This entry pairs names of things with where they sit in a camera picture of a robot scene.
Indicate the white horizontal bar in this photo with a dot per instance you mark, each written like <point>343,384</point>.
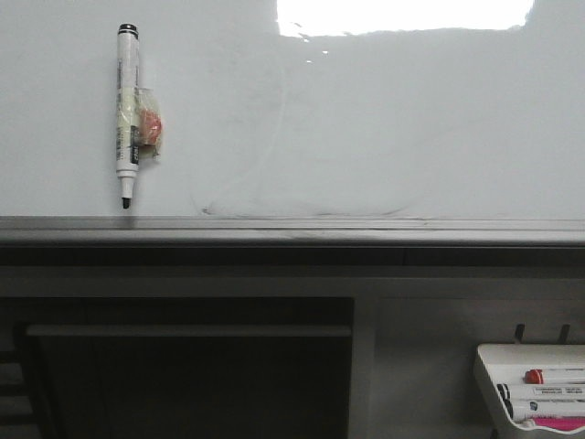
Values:
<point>186,331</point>

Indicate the pink eraser block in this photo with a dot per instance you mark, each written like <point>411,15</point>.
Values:
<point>563,424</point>

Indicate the black capped marker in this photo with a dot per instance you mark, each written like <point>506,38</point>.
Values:
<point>521,410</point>
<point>535,392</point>

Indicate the white marker holder tray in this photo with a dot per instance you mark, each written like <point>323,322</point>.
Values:
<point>502,363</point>

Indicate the black hook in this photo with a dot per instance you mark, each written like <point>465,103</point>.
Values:
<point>519,333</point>
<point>563,337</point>

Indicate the red capped marker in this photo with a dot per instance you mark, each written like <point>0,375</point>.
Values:
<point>555,376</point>

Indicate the black right hook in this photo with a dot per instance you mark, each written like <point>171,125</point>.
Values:
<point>563,337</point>

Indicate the black capped marker lower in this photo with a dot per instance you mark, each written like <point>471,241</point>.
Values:
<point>521,410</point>

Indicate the red magnet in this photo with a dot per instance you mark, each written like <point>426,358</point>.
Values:
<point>150,124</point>

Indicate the black left hook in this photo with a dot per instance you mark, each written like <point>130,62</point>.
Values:
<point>519,333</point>

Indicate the white black whiteboard marker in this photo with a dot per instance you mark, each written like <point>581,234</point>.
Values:
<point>127,129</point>

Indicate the black capped marker upper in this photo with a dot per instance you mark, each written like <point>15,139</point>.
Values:
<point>535,392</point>

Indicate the grey whiteboard ledge tray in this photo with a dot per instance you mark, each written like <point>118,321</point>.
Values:
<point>322,240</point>

